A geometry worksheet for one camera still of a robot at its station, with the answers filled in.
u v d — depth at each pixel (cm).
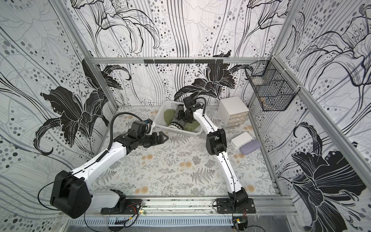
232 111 96
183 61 90
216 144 67
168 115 104
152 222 69
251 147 92
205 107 80
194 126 101
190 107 80
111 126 60
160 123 104
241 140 93
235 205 63
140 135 66
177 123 96
